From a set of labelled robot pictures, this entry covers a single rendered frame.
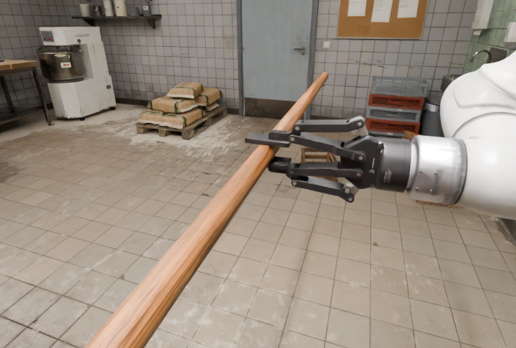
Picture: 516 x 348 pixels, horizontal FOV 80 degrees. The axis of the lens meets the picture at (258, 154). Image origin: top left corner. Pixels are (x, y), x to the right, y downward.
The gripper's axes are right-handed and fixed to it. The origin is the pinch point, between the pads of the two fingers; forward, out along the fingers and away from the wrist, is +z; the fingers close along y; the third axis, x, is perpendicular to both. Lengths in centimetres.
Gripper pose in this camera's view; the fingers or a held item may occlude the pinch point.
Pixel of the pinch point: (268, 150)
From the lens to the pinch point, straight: 48.9
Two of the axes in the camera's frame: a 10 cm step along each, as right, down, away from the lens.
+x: 3.0, -3.8, 8.8
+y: 0.1, 9.2, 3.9
